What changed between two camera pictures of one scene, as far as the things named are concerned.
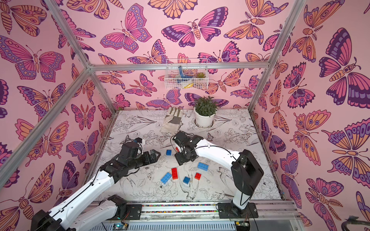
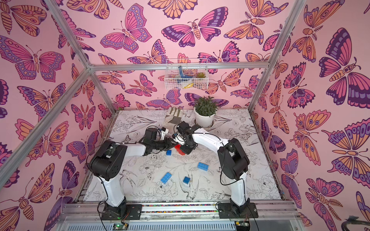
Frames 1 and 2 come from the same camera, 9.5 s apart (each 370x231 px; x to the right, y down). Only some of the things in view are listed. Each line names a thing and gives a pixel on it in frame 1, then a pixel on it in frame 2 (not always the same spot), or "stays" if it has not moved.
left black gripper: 154,159 to 166,147
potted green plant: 204,109 stays
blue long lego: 203,166 stays
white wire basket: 189,73 stays
